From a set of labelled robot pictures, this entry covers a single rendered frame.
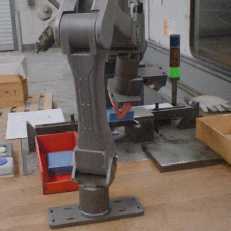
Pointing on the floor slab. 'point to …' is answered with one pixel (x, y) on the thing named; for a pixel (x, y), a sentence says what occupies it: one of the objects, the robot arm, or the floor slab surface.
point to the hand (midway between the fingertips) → (120, 115)
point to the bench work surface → (199, 223)
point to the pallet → (30, 105)
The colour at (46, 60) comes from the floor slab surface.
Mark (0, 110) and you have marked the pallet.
